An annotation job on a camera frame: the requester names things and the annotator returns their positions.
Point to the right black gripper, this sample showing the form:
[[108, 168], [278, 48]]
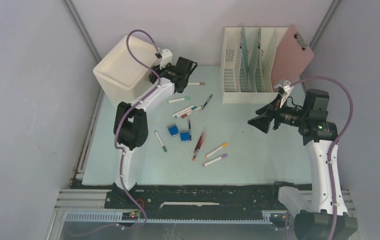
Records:
[[262, 122]]

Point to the pink clipboard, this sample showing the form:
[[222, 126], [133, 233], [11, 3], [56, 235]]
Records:
[[292, 56]]

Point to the green clipboard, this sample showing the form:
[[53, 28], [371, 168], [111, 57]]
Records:
[[268, 45]]

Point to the blue clipboard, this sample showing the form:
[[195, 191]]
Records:
[[246, 76]]

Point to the blue eraser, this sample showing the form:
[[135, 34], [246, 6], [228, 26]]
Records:
[[173, 130], [185, 136]]

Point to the cream three-drawer cabinet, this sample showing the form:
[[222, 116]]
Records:
[[120, 76]]

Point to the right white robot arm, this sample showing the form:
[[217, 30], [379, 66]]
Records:
[[326, 216]]

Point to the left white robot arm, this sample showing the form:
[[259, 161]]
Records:
[[131, 124]]

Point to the cream file organizer rack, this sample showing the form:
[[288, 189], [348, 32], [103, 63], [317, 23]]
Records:
[[231, 62]]

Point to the white marker yellow cap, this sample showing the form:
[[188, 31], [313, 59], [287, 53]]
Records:
[[216, 150]]

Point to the black teal pen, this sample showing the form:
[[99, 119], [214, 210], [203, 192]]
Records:
[[206, 102]]

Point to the white marker teal cap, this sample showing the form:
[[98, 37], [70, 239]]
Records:
[[184, 111]]

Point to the red pen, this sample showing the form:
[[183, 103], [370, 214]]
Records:
[[198, 144]]

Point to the white marker brown cap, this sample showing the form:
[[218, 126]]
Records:
[[196, 83]]

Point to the white marker purple cap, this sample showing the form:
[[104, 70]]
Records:
[[215, 160]]

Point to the dark blue pen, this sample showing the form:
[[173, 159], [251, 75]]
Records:
[[189, 129]]

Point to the white marker green cap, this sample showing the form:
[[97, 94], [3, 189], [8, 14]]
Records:
[[179, 99]]

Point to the white marker maroon cap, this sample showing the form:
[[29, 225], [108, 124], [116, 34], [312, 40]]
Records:
[[190, 112]]

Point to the white marker dark-green cap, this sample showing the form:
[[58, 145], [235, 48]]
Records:
[[160, 141]]

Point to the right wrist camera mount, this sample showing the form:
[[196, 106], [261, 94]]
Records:
[[284, 89]]

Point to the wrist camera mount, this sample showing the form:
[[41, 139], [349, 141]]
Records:
[[165, 57], [284, 89]]

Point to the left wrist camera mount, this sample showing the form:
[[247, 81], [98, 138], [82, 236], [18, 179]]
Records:
[[165, 57]]

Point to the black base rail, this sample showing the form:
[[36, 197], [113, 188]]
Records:
[[202, 203]]

